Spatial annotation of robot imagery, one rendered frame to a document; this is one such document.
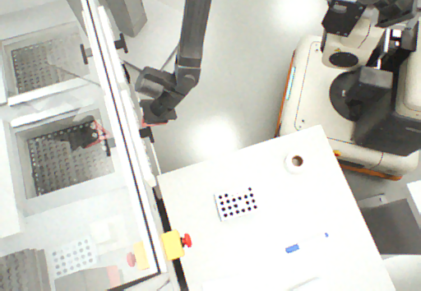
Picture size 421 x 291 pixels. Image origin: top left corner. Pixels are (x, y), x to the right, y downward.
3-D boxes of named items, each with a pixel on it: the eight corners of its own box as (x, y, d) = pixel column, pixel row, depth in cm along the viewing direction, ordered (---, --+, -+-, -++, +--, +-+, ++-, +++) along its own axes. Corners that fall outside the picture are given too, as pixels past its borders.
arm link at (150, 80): (198, 80, 90) (193, 62, 96) (155, 62, 85) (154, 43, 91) (175, 114, 96) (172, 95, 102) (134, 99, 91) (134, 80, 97)
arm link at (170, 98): (187, 99, 95) (188, 83, 98) (164, 90, 92) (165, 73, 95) (175, 113, 100) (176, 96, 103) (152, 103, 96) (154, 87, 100)
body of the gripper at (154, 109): (137, 102, 102) (148, 88, 97) (168, 102, 109) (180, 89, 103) (143, 122, 100) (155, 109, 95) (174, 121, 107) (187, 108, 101)
